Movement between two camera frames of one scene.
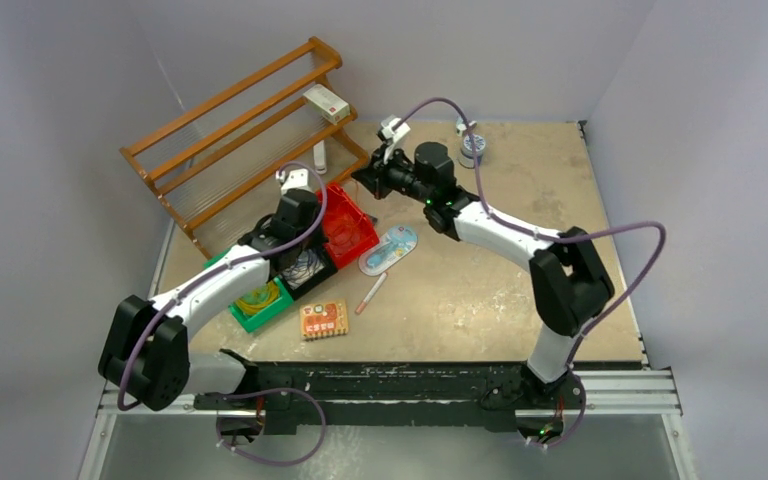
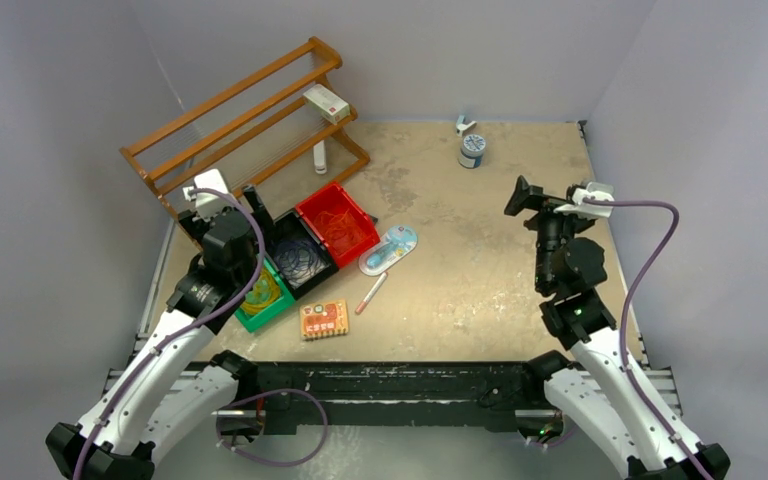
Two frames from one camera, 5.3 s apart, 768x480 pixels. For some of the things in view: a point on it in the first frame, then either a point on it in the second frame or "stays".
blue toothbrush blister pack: [387, 250] stays
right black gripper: [376, 173] → [531, 198]
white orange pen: [363, 304] stays
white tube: [319, 157] stays
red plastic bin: [349, 230] stays
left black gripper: [316, 215] → [256, 209]
